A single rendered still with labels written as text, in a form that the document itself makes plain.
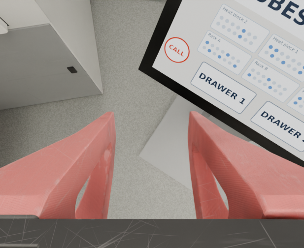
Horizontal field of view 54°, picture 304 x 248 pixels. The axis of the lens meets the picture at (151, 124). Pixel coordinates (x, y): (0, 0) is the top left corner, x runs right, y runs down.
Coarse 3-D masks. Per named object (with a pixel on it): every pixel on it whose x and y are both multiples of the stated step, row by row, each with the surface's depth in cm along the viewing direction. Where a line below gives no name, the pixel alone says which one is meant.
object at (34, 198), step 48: (96, 144) 9; (0, 192) 6; (48, 192) 6; (96, 192) 11; (0, 240) 5; (48, 240) 5; (96, 240) 5; (144, 240) 5; (192, 240) 5; (240, 240) 5; (288, 240) 5
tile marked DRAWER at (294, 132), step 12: (264, 108) 44; (276, 108) 44; (252, 120) 46; (264, 120) 46; (276, 120) 45; (288, 120) 44; (300, 120) 43; (276, 132) 46; (288, 132) 45; (300, 132) 44; (288, 144) 46; (300, 144) 45
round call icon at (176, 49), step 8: (168, 40) 45; (176, 40) 44; (184, 40) 44; (168, 48) 46; (176, 48) 45; (184, 48) 44; (192, 48) 44; (168, 56) 46; (176, 56) 46; (184, 56) 45; (176, 64) 47; (184, 64) 46
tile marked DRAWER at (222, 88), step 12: (204, 72) 45; (216, 72) 44; (192, 84) 47; (204, 84) 46; (216, 84) 46; (228, 84) 45; (240, 84) 44; (216, 96) 47; (228, 96) 46; (240, 96) 45; (252, 96) 44; (240, 108) 46
